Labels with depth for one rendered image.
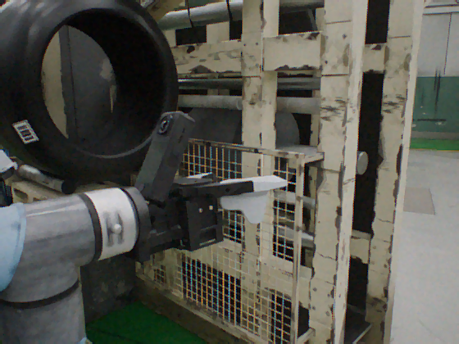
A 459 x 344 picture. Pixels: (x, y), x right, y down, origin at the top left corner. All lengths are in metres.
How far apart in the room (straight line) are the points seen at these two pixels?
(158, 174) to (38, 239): 0.14
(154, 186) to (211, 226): 0.09
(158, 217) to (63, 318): 0.14
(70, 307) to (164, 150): 0.19
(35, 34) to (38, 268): 0.83
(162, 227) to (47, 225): 0.14
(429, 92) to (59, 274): 9.93
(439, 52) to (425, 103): 1.15
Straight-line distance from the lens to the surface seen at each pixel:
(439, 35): 10.30
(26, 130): 1.16
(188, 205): 0.47
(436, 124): 10.22
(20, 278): 0.42
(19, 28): 1.18
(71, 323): 0.45
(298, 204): 1.19
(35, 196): 1.38
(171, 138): 0.47
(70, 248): 0.41
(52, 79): 1.61
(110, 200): 0.44
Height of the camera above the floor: 1.19
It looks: 12 degrees down
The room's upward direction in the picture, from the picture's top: straight up
